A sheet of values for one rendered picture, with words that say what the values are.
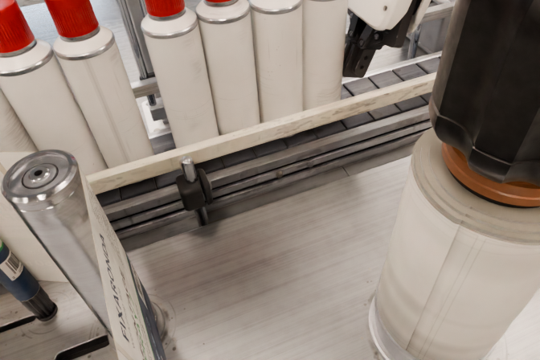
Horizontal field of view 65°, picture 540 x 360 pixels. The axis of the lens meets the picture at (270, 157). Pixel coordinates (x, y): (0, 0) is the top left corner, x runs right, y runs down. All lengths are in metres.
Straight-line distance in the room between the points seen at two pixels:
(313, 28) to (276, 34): 0.04
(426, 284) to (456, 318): 0.03
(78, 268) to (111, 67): 0.19
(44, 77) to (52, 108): 0.03
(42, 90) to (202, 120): 0.15
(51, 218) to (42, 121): 0.20
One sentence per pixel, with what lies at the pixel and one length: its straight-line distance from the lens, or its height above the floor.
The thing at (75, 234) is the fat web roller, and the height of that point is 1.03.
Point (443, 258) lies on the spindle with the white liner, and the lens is 0.23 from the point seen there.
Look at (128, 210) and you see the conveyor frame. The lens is 0.48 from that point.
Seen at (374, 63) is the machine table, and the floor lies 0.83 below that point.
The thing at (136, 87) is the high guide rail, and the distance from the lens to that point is 0.48.
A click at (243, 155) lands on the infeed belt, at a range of 0.49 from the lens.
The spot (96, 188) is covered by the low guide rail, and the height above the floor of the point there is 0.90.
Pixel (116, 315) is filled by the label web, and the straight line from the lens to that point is 0.20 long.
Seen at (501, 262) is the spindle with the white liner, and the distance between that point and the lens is 0.23.
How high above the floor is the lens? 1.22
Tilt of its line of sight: 45 degrees down
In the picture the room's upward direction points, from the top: 4 degrees counter-clockwise
